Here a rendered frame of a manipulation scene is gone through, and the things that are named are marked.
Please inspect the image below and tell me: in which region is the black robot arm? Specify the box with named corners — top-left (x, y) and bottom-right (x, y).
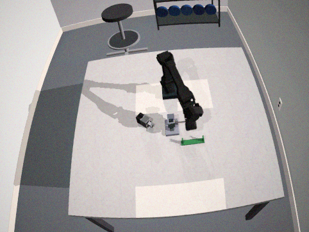
top-left (156, 51), bottom-right (204, 122)

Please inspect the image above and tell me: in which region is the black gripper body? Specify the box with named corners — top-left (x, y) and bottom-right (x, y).
top-left (183, 111), bottom-right (197, 131)

